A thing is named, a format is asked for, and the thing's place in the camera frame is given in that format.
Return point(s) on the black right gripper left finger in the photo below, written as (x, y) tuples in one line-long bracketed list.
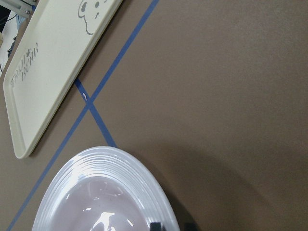
[(155, 226)]

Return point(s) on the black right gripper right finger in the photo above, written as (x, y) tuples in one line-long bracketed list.
[(190, 227)]

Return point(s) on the white round plate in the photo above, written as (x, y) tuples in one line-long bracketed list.
[(104, 189)]

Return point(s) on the cream bear print tray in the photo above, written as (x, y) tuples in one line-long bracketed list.
[(54, 47)]

